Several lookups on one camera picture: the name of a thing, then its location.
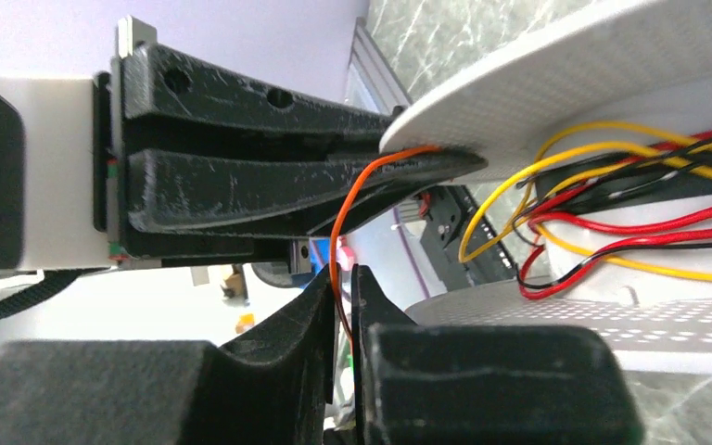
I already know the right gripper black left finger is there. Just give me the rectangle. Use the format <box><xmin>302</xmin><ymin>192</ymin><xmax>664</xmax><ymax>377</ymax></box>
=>
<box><xmin>0</xmin><ymin>271</ymin><xmax>336</xmax><ymax>444</ymax></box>

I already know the white filament spool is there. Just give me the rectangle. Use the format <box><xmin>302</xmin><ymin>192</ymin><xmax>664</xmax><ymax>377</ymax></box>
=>
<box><xmin>380</xmin><ymin>1</ymin><xmax>712</xmax><ymax>375</ymax></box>

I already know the wires wound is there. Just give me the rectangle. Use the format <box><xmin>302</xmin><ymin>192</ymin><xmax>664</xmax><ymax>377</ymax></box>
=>
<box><xmin>458</xmin><ymin>121</ymin><xmax>712</xmax><ymax>300</ymax></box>

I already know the orange wire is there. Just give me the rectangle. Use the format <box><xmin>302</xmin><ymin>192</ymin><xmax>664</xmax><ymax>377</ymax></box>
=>
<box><xmin>328</xmin><ymin>145</ymin><xmax>443</xmax><ymax>358</ymax></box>

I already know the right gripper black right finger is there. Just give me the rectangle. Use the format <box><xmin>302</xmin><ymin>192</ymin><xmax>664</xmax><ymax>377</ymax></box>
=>
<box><xmin>351</xmin><ymin>265</ymin><xmax>644</xmax><ymax>444</ymax></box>

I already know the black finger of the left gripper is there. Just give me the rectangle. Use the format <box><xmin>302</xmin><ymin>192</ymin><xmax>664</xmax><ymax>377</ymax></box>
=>
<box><xmin>109</xmin><ymin>43</ymin><xmax>490</xmax><ymax>260</ymax></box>

